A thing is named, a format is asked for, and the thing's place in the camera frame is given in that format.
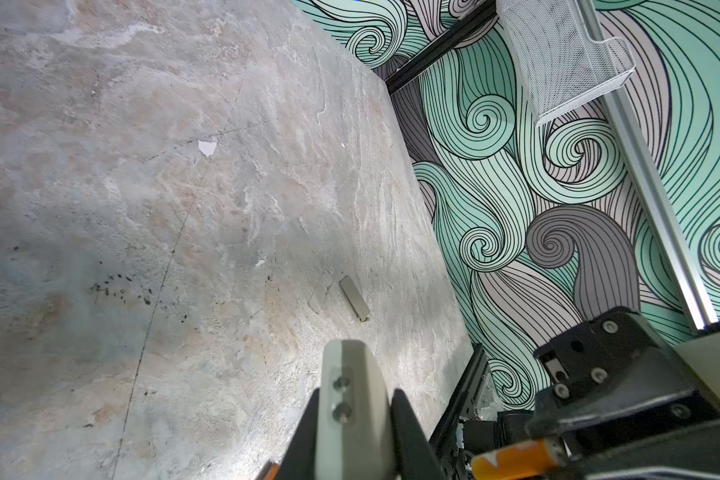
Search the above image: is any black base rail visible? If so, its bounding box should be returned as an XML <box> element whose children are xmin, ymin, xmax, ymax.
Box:
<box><xmin>429</xmin><ymin>344</ymin><xmax>490</xmax><ymax>479</ymax></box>

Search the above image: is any orange battery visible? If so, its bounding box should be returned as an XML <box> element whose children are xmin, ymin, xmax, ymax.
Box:
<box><xmin>470</xmin><ymin>437</ymin><xmax>568</xmax><ymax>480</ymax></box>
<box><xmin>255</xmin><ymin>461</ymin><xmax>280</xmax><ymax>480</ymax></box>

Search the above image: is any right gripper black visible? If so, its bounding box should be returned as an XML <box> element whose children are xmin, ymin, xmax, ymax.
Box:
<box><xmin>526</xmin><ymin>307</ymin><xmax>720</xmax><ymax>479</ymax></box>

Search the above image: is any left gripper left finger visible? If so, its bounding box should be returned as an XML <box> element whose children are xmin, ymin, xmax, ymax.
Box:
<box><xmin>275</xmin><ymin>389</ymin><xmax>320</xmax><ymax>480</ymax></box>

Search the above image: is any aluminium rail right wall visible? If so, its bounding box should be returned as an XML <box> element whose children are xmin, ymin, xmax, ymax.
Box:
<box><xmin>584</xmin><ymin>1</ymin><xmax>720</xmax><ymax>340</ymax></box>

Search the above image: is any grey battery cover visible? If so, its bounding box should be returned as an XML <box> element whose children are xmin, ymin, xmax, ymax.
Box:
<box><xmin>339</xmin><ymin>275</ymin><xmax>371</xmax><ymax>322</ymax></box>

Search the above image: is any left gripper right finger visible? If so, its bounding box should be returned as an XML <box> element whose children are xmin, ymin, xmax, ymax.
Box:
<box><xmin>390</xmin><ymin>389</ymin><xmax>445</xmax><ymax>480</ymax></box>

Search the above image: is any clear plastic wall bin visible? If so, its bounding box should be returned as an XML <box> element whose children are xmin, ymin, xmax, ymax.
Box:
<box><xmin>496</xmin><ymin>0</ymin><xmax>636</xmax><ymax>127</ymax></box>

